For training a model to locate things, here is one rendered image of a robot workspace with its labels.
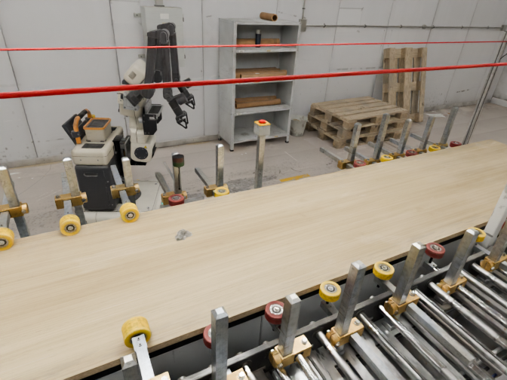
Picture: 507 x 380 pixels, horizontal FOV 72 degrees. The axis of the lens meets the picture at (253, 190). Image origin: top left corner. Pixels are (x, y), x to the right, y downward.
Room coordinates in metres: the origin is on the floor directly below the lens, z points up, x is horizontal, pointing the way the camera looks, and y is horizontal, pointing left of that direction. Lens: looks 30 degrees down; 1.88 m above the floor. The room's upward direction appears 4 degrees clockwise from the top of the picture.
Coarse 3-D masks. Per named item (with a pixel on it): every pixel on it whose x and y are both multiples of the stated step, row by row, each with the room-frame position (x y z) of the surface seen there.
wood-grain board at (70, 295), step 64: (256, 192) 1.66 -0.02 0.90; (320, 192) 1.70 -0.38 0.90; (384, 192) 1.75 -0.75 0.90; (448, 192) 1.80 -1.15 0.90; (0, 256) 1.03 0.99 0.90; (64, 256) 1.06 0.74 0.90; (128, 256) 1.08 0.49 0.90; (192, 256) 1.10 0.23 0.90; (256, 256) 1.13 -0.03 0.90; (320, 256) 1.15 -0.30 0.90; (384, 256) 1.18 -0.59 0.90; (0, 320) 0.74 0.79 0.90; (64, 320) 0.75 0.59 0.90; (192, 320) 0.79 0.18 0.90
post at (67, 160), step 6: (66, 162) 1.40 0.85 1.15; (66, 168) 1.40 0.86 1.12; (72, 168) 1.41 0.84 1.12; (66, 174) 1.39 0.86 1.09; (72, 174) 1.41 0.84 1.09; (72, 180) 1.40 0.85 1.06; (72, 186) 1.40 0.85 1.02; (72, 192) 1.40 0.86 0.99; (78, 192) 1.41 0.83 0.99; (78, 210) 1.40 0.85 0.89; (78, 216) 1.40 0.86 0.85; (84, 216) 1.43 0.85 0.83; (84, 222) 1.41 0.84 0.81
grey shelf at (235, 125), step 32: (224, 32) 4.44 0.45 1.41; (288, 32) 4.87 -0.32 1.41; (224, 64) 4.43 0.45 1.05; (256, 64) 4.85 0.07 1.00; (288, 64) 4.80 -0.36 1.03; (224, 96) 4.42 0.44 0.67; (256, 96) 4.86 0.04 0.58; (288, 96) 4.73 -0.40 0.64; (224, 128) 4.41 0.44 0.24; (288, 128) 4.63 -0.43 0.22
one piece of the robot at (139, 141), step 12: (120, 84) 2.48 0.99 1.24; (120, 96) 2.41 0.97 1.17; (120, 108) 2.47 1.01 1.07; (144, 108) 2.49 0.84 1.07; (132, 120) 2.48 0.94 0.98; (132, 132) 2.44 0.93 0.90; (132, 144) 2.44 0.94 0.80; (144, 144) 2.45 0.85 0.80; (132, 156) 2.44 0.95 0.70; (144, 156) 2.44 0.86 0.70
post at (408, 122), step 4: (408, 120) 2.49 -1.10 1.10; (404, 124) 2.51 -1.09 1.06; (408, 124) 2.48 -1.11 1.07; (404, 128) 2.50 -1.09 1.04; (408, 128) 2.49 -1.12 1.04; (404, 132) 2.49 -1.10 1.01; (408, 132) 2.49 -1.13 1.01; (404, 136) 2.48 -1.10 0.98; (400, 140) 2.51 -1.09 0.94; (404, 140) 2.49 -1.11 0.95; (400, 144) 2.50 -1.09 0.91; (404, 144) 2.49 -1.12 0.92; (400, 148) 2.49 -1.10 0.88; (400, 152) 2.48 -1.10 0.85
